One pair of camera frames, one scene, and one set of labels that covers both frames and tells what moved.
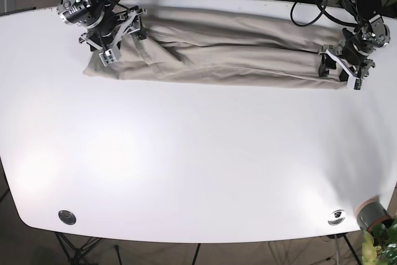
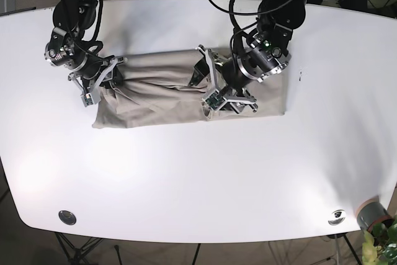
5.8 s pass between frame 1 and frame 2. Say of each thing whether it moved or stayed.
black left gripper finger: moved
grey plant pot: stayed
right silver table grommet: stayed
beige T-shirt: moved
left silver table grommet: stayed
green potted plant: stayed
